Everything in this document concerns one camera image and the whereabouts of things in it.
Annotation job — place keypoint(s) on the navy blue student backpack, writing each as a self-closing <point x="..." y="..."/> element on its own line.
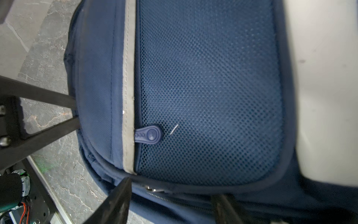
<point x="191" y="99"/>

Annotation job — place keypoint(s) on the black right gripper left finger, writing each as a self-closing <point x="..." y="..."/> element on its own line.
<point x="115" y="209"/>

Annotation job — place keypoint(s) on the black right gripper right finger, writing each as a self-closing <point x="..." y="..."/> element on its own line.
<point x="227" y="211"/>

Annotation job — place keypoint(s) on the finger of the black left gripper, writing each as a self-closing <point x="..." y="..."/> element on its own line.
<point x="31" y="119"/>

